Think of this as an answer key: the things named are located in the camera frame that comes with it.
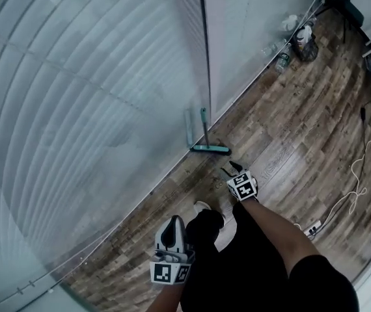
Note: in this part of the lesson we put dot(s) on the person's black clothes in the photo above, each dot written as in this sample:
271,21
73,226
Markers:
237,271

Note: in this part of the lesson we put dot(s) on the person's left forearm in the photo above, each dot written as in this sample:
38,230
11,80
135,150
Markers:
167,299

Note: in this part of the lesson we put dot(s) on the black folding chair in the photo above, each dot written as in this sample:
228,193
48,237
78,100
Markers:
351,8

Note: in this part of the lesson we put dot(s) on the person's right forearm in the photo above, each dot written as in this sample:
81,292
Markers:
276,232

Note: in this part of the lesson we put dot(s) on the clear plastic bottle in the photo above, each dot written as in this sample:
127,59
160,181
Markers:
282,63
287,49

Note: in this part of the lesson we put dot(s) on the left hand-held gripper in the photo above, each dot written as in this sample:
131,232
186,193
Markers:
164,273

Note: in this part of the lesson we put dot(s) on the person's white right shoe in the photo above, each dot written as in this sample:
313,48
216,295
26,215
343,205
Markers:
227,214

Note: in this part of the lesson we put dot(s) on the white plastic bag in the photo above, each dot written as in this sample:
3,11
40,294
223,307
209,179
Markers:
304,36

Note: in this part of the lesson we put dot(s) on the white power strip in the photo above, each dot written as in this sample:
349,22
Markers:
312,228

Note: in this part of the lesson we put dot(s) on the person's white shoe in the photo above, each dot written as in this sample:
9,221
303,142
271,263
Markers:
201,206
227,214

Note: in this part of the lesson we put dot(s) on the black mesh waste bin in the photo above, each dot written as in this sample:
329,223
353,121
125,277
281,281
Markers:
309,52

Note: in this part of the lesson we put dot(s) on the person's white left shoe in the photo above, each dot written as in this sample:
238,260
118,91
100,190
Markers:
201,206

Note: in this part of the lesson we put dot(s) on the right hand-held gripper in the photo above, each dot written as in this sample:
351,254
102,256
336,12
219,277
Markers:
245,188

